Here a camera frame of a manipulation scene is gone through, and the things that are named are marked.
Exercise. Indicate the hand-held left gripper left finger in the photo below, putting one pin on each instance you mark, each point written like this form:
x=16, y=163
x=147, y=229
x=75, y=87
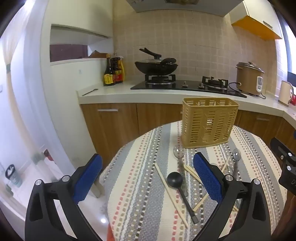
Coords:
x=89, y=178

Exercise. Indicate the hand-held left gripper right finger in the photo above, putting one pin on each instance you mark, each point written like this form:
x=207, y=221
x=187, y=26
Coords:
x=208, y=178

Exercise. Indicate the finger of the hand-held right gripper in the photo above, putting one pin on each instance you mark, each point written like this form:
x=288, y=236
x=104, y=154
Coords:
x=291, y=162
x=277, y=149

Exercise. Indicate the wooden chopstick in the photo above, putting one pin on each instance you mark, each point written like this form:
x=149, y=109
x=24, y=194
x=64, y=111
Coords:
x=200, y=202
x=170, y=194
x=190, y=168
x=191, y=173
x=225, y=163

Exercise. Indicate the black plastic ladle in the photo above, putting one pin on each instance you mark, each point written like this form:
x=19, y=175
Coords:
x=175, y=179

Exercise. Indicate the tan plastic utensil basket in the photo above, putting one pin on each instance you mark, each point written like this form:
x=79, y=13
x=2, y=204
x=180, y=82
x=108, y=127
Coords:
x=208, y=125

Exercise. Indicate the red object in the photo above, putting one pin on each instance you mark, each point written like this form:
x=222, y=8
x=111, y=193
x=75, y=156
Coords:
x=294, y=100

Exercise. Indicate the wooden kitchen cabinet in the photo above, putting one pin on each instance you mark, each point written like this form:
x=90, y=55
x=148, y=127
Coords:
x=111, y=129

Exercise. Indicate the cream electric kettle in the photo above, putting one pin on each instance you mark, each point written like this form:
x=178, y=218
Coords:
x=285, y=92

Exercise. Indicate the brown rice cooker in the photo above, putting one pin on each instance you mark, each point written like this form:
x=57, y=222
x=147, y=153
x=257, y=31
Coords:
x=247, y=76

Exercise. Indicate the small metal spoon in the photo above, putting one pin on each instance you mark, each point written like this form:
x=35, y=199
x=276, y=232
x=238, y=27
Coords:
x=90, y=92

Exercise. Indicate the white kitchen countertop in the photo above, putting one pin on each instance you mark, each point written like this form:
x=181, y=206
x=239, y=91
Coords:
x=111, y=91

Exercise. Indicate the black gas stove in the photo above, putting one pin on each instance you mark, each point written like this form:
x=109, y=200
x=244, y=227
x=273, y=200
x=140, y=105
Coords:
x=161, y=87

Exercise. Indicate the dark soy sauce bottle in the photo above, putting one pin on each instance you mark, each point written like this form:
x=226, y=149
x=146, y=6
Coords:
x=109, y=76

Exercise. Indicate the red label sauce bottle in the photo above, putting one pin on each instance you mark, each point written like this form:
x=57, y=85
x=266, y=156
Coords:
x=118, y=71

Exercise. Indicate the yellow oil bottle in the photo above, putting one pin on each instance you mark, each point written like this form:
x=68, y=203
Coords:
x=123, y=69

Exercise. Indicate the black wok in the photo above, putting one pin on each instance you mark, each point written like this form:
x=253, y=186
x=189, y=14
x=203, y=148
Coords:
x=157, y=70

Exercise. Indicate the brown wooden object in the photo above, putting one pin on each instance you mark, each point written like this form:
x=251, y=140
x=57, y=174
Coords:
x=96, y=54

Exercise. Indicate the glass wok lid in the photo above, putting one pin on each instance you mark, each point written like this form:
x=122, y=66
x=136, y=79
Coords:
x=151, y=52

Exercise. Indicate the grey range hood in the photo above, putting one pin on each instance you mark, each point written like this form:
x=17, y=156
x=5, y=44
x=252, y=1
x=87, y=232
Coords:
x=161, y=5

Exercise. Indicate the orange wall cabinet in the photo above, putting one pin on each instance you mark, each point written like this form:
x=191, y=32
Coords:
x=254, y=14

